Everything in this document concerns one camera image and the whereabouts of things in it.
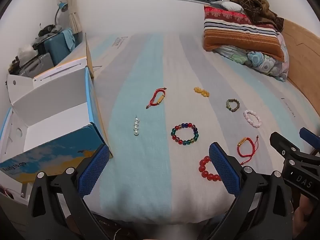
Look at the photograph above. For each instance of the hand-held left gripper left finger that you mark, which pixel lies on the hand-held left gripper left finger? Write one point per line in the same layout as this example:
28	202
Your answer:
93	172

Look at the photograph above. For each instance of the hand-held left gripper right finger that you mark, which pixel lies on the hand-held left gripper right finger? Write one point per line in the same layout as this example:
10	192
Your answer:
225	170

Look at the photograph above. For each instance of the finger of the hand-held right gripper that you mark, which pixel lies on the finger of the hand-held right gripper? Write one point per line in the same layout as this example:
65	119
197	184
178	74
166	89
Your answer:
280	142
308	135

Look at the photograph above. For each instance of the blue and white cardboard box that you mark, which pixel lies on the blue and white cardboard box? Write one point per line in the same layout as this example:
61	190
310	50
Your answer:
50	120

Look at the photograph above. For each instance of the striped blue and grey bedsheet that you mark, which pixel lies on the striped blue and grey bedsheet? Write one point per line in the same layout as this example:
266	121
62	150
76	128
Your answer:
150	180

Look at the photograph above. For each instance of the wooden headboard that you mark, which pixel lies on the wooden headboard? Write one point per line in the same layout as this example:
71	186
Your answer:
302	55

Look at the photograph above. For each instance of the floral quilt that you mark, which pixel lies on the floral quilt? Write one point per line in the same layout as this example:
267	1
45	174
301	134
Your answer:
262	62

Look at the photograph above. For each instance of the striped red and orange pillow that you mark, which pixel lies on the striped red and orange pillow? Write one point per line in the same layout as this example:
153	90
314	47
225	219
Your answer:
237	35

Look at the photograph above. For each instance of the grey suitcase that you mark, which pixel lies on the grey suitcase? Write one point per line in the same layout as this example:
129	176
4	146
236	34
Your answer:
37	63

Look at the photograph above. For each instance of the blue suitcase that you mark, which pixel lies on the blue suitcase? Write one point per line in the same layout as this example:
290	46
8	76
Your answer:
57	47

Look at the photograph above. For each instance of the brown blanket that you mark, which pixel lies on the brown blanket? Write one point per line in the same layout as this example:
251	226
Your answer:
257	7

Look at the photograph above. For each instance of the white plastic bag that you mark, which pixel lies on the white plastic bag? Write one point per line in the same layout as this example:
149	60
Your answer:
26	51

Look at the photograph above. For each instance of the grey pillow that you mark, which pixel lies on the grey pillow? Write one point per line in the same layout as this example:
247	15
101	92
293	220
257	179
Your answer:
230	5

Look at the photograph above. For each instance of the black bag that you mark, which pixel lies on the black bag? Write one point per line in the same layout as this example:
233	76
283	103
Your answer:
47	30

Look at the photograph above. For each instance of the beige curtain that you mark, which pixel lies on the beige curtain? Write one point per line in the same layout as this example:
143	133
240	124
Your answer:
73	10

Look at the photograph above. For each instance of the blue desk lamp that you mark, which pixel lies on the blue desk lamp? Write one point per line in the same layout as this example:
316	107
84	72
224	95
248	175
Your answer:
62	6

